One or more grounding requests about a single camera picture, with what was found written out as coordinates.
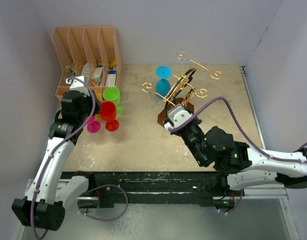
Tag red wine glass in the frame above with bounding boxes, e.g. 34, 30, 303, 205
100, 101, 120, 132

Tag magenta wine glass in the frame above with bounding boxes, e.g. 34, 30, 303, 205
86, 116, 101, 134

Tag green wine glass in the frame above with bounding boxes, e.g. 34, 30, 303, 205
102, 86, 124, 117

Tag blue wine glass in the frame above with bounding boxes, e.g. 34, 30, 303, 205
155, 65, 172, 99

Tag yellow wine glass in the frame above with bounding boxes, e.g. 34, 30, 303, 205
93, 90, 102, 102

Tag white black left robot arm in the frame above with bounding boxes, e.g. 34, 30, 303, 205
11, 90, 101, 231

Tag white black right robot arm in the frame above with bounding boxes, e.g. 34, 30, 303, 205
175, 119, 307, 196

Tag white red box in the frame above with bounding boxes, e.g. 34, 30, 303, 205
90, 67, 103, 84

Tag white blue box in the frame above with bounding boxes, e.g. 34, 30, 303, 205
105, 70, 117, 87

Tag white ribbed bottle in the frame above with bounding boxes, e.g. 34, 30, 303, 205
81, 62, 91, 79

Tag yellow object in organizer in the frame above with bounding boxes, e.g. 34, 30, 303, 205
109, 59, 117, 69

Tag pink plastic file organizer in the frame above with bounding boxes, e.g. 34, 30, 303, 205
52, 26, 122, 101

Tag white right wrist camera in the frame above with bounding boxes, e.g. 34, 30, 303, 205
163, 103, 193, 133

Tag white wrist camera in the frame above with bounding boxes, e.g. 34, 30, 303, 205
65, 76, 90, 96
163, 103, 193, 133

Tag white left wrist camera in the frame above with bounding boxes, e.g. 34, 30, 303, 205
65, 76, 90, 96

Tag gold wire wine glass rack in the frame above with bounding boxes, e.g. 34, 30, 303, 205
141, 66, 208, 114

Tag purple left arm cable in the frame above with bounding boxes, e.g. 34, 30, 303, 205
30, 76, 97, 240

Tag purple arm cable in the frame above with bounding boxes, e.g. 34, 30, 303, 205
30, 76, 97, 240
168, 96, 307, 165

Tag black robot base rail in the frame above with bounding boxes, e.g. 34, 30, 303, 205
60, 171, 245, 209

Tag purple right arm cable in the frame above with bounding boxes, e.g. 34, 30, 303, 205
168, 96, 307, 165

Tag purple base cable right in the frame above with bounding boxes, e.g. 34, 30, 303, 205
214, 188, 246, 216

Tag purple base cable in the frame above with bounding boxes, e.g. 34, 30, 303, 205
214, 188, 246, 216
77, 184, 129, 221

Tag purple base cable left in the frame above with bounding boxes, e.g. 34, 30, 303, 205
77, 184, 129, 221

